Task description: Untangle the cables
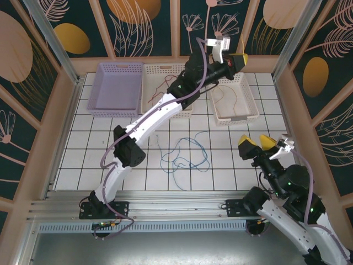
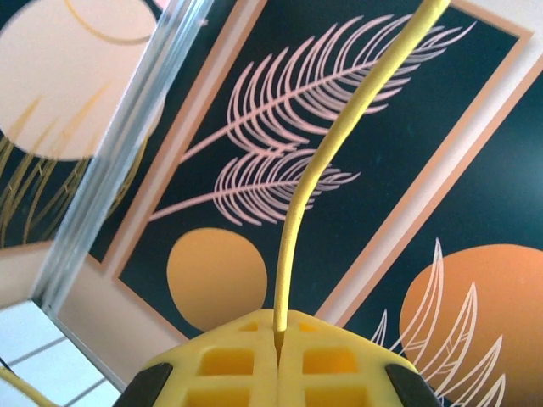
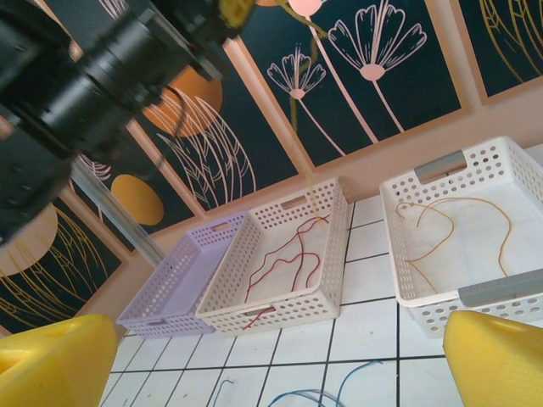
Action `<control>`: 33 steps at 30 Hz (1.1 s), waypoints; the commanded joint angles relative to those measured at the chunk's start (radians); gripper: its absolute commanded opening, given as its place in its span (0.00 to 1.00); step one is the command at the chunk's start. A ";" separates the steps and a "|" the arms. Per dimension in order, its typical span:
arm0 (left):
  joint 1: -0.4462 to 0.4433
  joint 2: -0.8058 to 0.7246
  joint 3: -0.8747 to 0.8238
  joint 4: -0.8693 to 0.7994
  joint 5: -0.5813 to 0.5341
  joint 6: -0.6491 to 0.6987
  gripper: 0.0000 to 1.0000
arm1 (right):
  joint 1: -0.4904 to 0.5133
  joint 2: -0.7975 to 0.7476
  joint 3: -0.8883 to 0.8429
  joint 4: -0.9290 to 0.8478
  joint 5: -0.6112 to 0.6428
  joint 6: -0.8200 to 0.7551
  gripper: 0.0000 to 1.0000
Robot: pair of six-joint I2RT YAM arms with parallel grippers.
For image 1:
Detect orange cable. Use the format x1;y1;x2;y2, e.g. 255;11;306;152
213;85;240;118

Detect small white plastic basket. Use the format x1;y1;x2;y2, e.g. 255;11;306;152
208;72;260;127

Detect large white plastic basket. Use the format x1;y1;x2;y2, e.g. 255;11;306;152
141;62;194;119

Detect light blue cable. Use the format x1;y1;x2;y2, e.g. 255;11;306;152
159;131;209;173

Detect dark blue cable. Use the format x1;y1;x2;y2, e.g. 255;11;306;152
156;131;209;191

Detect purple plastic basket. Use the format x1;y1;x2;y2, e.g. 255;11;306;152
87;62;144;118

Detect grey metal panel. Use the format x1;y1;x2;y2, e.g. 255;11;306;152
16;220;340;265

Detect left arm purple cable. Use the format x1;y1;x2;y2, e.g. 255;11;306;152
93;38;208;240

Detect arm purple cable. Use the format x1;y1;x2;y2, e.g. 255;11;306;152
93;38;208;240
247;147;350;265

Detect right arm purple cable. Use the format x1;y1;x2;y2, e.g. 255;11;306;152
247;147;350;265

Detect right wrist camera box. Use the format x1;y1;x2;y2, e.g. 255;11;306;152
269;134;296;161

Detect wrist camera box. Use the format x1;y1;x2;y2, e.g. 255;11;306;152
269;134;296;161
205;35;231;64

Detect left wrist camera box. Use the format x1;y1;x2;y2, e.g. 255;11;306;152
205;35;231;64

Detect aluminium side rail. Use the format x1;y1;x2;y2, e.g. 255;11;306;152
272;73;309;197
44;76;83;200

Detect aluminium frame post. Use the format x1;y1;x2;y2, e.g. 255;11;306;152
271;0;317;81
22;0;81;85

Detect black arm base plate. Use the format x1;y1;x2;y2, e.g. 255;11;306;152
79;200;130;220
225;199;249;219

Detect aluminium mounting rail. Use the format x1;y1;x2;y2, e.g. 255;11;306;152
26;190;329;221

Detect perforated metal cable tray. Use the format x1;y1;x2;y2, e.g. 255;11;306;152
38;222;249;232

